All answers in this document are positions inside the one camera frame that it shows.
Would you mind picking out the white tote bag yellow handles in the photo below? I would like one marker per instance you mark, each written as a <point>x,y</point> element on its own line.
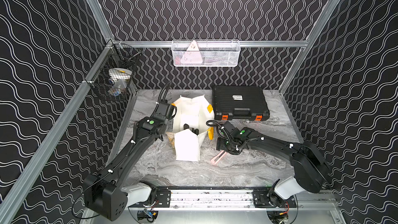
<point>195,112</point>

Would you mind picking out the black wire mesh basket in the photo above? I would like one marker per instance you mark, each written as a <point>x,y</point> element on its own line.
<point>121,56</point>

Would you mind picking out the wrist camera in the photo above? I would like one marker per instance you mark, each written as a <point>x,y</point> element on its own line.
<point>228,127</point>
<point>165,111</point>

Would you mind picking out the large black yellow utility knife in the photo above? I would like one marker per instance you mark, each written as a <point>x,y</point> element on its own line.
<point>195,131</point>

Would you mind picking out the pink utility knife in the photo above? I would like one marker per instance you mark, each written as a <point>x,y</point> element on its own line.
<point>216,159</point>

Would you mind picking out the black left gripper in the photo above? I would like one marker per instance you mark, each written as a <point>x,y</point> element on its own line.
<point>169,120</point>

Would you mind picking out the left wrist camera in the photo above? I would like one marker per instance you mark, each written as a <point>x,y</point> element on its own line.
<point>165,111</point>

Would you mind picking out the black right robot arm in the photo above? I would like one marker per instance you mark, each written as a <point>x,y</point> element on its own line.
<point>311,171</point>

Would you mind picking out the clear wall basket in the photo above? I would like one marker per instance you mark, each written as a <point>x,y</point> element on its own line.
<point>215,53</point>

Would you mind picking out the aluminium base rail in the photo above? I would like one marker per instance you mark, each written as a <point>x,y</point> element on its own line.
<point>225,199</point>

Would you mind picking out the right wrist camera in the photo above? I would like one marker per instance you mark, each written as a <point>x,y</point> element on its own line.
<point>228,127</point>

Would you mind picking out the black plastic tool case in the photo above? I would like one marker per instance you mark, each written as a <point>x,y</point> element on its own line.
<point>239,102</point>

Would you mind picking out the pink triangle card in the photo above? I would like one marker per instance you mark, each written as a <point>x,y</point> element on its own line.
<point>192,56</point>

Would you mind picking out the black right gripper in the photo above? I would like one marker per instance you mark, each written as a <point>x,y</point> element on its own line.
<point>219,145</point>

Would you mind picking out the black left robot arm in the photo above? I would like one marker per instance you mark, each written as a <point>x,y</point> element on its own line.
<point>103,190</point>

